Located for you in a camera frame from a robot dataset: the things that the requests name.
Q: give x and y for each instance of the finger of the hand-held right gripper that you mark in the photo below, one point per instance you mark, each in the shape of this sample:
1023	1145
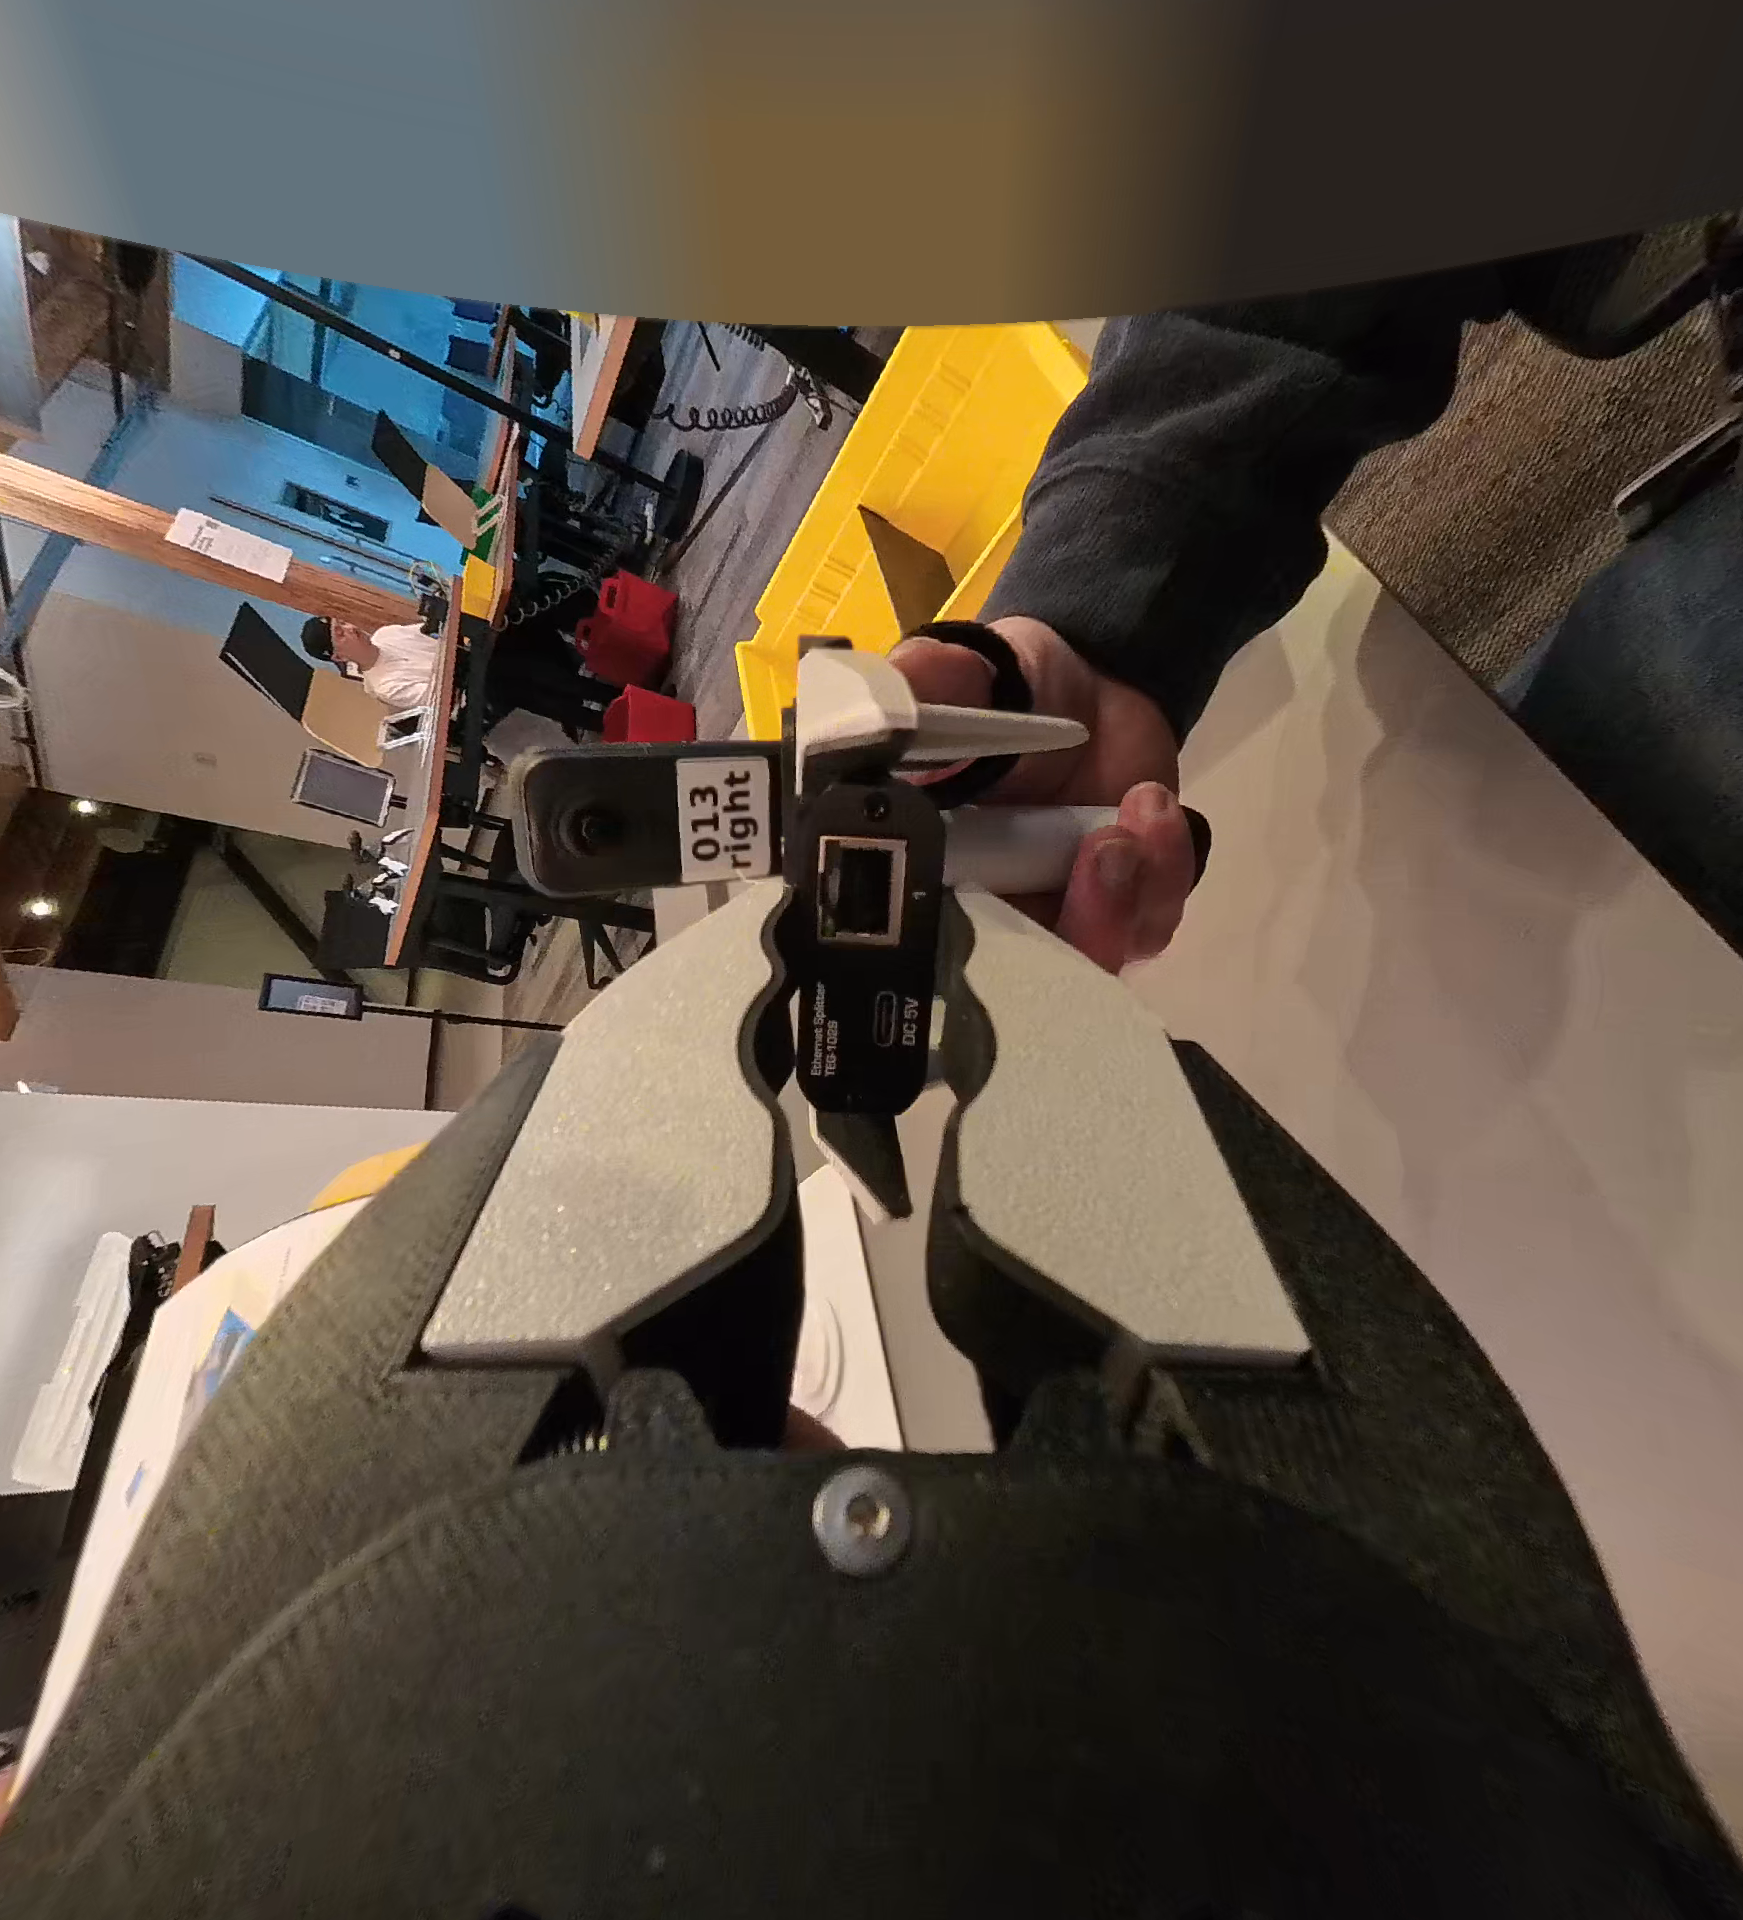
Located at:
848	1155
856	698

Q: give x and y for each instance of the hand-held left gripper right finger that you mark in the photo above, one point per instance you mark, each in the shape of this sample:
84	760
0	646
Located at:
1127	1186

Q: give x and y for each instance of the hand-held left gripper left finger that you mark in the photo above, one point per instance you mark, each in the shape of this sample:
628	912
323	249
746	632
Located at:
617	1170

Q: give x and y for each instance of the black ethernet splitter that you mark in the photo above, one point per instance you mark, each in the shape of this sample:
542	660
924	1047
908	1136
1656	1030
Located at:
873	1021

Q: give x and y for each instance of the yellow divided storage bin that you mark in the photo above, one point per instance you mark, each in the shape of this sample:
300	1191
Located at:
930	434

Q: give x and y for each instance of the person's right forearm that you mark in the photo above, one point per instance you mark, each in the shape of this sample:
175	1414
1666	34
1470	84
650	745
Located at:
1186	495

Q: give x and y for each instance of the person's right hand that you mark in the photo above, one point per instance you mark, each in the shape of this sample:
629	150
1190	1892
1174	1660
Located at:
1141	811

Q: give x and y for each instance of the red container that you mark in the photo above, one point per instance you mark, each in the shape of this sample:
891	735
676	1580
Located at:
629	624
654	714

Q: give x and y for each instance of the long wooden desk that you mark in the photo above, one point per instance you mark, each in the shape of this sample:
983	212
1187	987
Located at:
423	886

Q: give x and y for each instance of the wooden clipboard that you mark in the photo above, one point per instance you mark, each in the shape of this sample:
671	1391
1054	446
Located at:
368	1173

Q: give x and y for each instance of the white paper notice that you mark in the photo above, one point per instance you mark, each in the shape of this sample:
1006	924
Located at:
226	541

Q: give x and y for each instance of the printed instruction sheet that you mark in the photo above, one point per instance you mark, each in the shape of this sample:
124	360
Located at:
168	1395

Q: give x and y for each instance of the wooden beam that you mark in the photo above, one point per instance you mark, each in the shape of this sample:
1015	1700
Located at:
60	503

